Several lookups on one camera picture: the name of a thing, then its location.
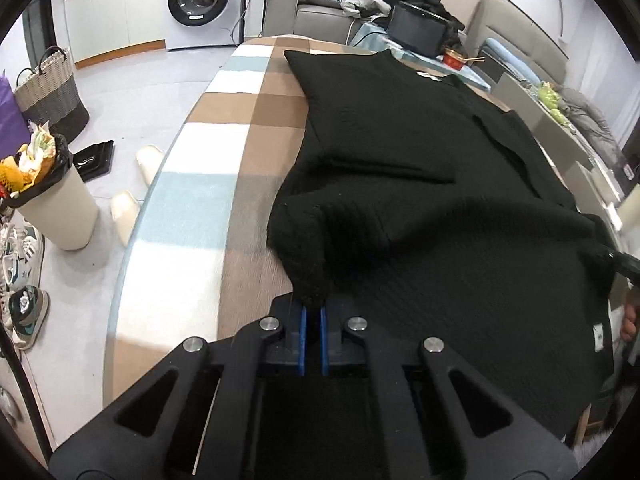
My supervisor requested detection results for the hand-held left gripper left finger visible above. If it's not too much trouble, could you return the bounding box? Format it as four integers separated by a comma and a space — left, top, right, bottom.
47, 296, 313, 480

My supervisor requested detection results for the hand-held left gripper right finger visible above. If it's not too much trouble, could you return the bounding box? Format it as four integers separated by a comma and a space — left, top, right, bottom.
320, 296, 581, 480

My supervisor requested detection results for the black knit sweater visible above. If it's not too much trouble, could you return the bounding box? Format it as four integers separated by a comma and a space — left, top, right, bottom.
267, 49, 617, 441

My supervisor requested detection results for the person's right hand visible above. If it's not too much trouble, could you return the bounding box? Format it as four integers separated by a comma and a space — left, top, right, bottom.
620, 285, 640, 346

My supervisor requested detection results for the black cardboard box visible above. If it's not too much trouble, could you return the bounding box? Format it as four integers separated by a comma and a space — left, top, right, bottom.
621, 144, 640, 182

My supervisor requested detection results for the grey sofa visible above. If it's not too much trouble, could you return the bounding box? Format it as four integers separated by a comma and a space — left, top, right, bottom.
492, 72, 626, 211
262, 0, 391, 43

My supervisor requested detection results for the grey duvet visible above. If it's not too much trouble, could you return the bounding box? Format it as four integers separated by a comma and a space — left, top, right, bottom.
555, 85, 621, 168

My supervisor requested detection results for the green plush toy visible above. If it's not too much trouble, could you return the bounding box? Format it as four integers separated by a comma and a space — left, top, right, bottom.
535, 85, 568, 123

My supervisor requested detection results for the checked blanket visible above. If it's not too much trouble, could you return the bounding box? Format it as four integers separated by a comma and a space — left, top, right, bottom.
102, 35, 511, 406

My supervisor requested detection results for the cream slipper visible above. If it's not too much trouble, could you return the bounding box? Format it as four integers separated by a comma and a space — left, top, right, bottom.
110, 191, 142, 247
136, 145, 166, 186

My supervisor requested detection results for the grey upholstered headboard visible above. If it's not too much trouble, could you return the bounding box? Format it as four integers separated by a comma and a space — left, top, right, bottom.
465, 0, 571, 86

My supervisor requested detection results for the white green sneaker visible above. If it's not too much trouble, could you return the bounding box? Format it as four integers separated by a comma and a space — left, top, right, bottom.
7, 285, 51, 351
0, 225, 46, 306

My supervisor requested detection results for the cream trash bin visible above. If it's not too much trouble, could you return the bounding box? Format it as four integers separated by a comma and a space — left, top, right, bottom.
0, 132, 99, 251

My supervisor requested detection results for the black plastic tray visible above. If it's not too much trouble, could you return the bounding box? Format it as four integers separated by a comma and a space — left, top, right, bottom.
72, 140, 117, 183

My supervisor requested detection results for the black monitor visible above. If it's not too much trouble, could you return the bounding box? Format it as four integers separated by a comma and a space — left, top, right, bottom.
387, 1, 450, 58

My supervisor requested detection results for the light blue tablecloth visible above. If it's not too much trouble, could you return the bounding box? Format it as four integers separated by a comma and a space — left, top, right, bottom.
350, 22, 493, 93

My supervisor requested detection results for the grey hoodie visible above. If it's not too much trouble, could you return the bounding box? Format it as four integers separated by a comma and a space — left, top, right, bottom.
341, 0, 392, 17

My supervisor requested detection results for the woven laundry basket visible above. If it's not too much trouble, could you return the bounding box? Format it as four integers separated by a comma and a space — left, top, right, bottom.
12, 46, 91, 143

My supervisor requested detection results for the white washing machine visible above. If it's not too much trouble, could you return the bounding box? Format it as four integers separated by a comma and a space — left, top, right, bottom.
164, 0, 251, 52

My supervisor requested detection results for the purple bag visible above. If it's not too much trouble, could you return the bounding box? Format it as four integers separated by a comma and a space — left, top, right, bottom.
0, 72, 32, 153

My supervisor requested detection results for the white cabinet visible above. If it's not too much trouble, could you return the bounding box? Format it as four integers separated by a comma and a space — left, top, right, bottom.
64, 0, 168, 66

